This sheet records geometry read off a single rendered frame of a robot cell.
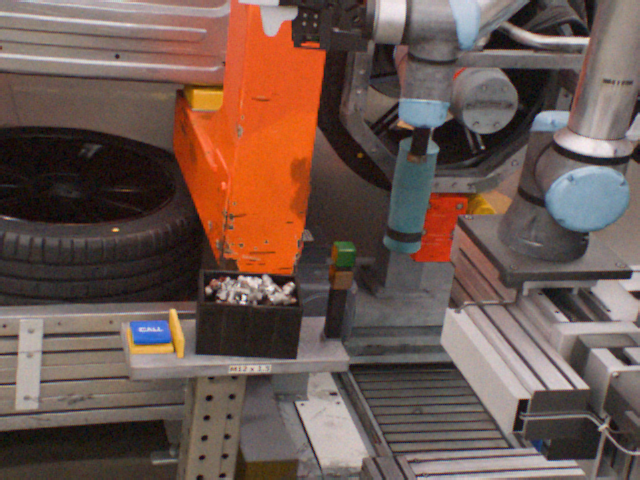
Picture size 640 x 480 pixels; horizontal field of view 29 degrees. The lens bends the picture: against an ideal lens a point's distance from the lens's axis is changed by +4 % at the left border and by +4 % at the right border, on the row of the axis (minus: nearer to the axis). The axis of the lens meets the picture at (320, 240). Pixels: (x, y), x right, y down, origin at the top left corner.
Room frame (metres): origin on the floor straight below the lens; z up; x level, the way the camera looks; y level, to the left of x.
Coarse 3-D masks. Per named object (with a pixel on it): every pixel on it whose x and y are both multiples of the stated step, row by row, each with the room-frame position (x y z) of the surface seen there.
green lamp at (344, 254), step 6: (336, 246) 2.14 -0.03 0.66; (342, 246) 2.14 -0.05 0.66; (348, 246) 2.15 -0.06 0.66; (354, 246) 2.15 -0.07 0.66; (336, 252) 2.13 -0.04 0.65; (342, 252) 2.13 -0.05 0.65; (348, 252) 2.13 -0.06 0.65; (354, 252) 2.13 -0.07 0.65; (336, 258) 2.13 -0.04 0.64; (342, 258) 2.13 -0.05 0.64; (348, 258) 2.13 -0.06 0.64; (354, 258) 2.13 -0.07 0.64; (336, 264) 2.13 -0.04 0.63; (342, 264) 2.13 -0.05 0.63; (348, 264) 2.13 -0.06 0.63; (354, 264) 2.14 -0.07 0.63
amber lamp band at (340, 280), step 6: (330, 270) 2.15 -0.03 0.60; (330, 276) 2.15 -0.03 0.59; (336, 276) 2.12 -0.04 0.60; (342, 276) 2.13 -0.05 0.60; (348, 276) 2.13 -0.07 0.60; (330, 282) 2.14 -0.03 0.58; (336, 282) 2.12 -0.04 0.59; (342, 282) 2.13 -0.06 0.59; (348, 282) 2.13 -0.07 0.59; (336, 288) 2.13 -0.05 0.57; (342, 288) 2.13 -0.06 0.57; (348, 288) 2.13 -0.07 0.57
